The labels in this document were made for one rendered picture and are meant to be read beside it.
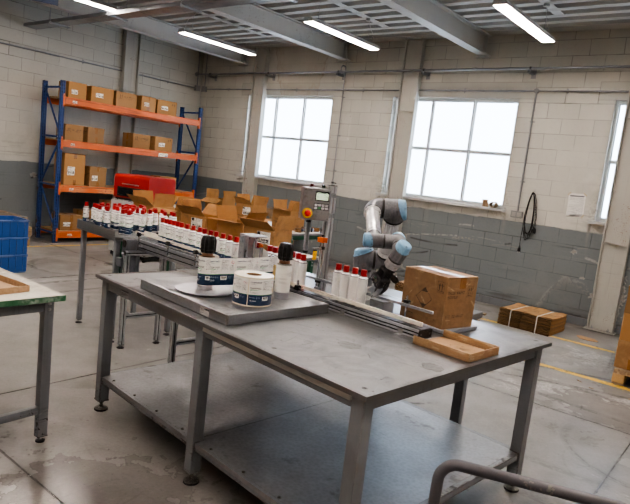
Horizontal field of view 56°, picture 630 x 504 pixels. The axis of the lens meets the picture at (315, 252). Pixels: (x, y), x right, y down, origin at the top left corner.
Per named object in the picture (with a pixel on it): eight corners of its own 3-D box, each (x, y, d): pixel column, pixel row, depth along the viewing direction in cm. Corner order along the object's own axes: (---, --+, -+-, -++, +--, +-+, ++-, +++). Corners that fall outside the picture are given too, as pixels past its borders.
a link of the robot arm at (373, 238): (363, 192, 338) (364, 233, 296) (382, 194, 338) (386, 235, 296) (360, 210, 344) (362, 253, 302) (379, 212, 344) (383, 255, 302)
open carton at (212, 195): (197, 213, 847) (199, 187, 842) (222, 213, 889) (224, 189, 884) (215, 217, 827) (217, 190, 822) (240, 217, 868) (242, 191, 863)
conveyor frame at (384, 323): (216, 271, 396) (217, 264, 396) (230, 271, 404) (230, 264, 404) (418, 340, 282) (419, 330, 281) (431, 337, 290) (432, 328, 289)
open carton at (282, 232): (231, 252, 521) (235, 210, 516) (267, 249, 564) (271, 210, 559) (266, 260, 501) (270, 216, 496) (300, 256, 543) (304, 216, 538)
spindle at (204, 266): (192, 287, 312) (197, 233, 308) (206, 286, 318) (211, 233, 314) (202, 291, 306) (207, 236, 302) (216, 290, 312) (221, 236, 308)
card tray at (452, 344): (412, 343, 275) (413, 335, 275) (443, 336, 294) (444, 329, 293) (469, 363, 254) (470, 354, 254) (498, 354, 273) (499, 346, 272)
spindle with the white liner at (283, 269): (269, 296, 317) (274, 241, 313) (281, 295, 324) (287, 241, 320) (280, 300, 311) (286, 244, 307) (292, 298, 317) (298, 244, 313)
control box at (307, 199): (298, 217, 354) (301, 185, 351) (325, 220, 357) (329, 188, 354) (300, 219, 344) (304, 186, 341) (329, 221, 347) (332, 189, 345)
